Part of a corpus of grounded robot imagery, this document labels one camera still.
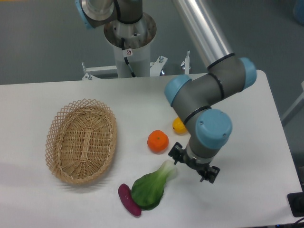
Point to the green bok choy vegetable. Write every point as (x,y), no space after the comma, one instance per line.
(148,190)

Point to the white table clamp bracket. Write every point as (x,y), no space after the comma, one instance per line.
(185,65)

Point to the purple eggplant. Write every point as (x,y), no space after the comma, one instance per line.
(124,193)

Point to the orange tangerine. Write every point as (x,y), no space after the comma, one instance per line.
(157,141)

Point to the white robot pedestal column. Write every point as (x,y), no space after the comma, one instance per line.
(132,45)

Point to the yellow mango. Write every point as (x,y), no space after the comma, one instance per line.
(178,126)

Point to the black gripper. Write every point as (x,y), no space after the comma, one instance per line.
(201,165)

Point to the black device at table edge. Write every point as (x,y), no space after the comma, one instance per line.
(296,203)

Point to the woven wicker basket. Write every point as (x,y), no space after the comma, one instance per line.
(81,141)

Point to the white metal base bracket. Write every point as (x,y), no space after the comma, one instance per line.
(106,72)

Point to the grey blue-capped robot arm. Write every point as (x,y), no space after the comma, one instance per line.
(192,100)

